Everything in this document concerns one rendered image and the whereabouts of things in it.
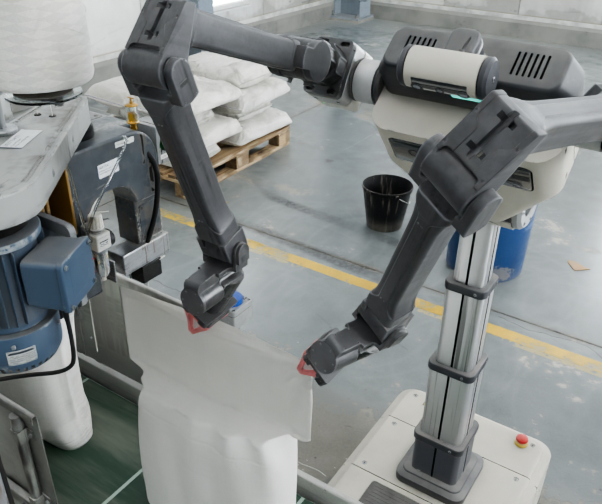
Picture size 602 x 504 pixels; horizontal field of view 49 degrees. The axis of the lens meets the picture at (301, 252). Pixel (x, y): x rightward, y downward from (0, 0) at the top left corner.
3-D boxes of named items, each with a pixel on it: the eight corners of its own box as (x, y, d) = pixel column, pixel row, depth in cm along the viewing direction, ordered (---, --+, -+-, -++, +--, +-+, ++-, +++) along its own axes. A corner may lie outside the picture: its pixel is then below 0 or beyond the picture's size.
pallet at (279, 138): (290, 143, 510) (290, 125, 503) (187, 200, 421) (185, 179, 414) (205, 123, 547) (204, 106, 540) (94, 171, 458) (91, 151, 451)
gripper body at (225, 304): (180, 307, 132) (192, 286, 127) (213, 284, 139) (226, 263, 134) (203, 331, 131) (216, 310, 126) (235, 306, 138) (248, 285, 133)
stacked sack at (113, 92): (199, 92, 459) (198, 71, 452) (125, 115, 413) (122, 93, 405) (155, 81, 481) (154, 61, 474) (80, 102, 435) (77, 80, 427)
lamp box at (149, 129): (172, 159, 155) (169, 121, 150) (158, 165, 151) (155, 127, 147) (149, 152, 158) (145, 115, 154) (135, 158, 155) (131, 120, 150)
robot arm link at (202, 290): (249, 239, 123) (213, 227, 127) (208, 266, 114) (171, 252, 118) (251, 294, 129) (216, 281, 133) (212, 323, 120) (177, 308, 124)
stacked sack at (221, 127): (246, 134, 455) (245, 113, 448) (182, 165, 406) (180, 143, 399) (197, 123, 474) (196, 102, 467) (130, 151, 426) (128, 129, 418)
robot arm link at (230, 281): (252, 272, 128) (231, 251, 129) (229, 288, 123) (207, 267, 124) (238, 292, 132) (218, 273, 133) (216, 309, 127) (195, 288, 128)
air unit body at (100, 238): (120, 276, 143) (111, 211, 135) (103, 286, 140) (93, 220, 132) (106, 270, 145) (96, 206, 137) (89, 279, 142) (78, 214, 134)
